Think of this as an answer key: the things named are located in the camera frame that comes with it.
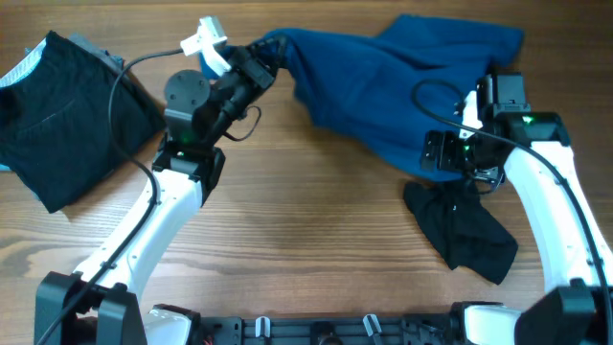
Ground blue polo shirt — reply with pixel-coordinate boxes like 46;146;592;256
199;12;525;183

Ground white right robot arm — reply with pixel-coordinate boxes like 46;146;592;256
448;111;612;344

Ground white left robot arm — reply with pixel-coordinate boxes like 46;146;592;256
34;36;286;344

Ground crumpled black garment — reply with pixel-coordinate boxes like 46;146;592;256
403;180;518;285

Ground folded black shirt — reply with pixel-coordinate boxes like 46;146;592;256
1;32;164;213

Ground folded grey garment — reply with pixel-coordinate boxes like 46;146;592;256
11;34;125;72

